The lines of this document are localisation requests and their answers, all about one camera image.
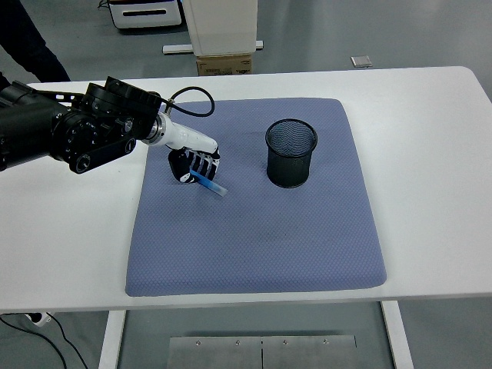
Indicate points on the white base bar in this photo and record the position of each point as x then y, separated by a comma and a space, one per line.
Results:
177, 48

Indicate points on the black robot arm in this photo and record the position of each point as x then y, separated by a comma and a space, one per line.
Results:
96, 115

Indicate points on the white table leg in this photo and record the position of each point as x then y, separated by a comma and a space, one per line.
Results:
111, 338
396, 334

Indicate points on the cardboard box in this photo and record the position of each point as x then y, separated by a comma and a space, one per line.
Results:
223, 66

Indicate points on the black mesh pen holder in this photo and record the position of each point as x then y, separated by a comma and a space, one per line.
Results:
288, 169

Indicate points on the white power strip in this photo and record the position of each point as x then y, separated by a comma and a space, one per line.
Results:
40, 319

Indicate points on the grey metal plate with screws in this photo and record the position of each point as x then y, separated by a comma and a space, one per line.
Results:
215, 353

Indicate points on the person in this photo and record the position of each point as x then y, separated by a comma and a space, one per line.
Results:
30, 46

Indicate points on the blue marker pen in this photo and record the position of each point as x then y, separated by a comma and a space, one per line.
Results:
211, 187

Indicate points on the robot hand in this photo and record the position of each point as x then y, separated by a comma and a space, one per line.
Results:
192, 140

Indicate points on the white appliance with black slot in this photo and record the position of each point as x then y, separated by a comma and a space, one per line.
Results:
146, 23

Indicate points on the small grey floor plate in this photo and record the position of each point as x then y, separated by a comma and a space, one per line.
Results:
361, 61

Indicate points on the blue-grey padded mat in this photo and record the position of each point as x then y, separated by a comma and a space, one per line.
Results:
230, 230

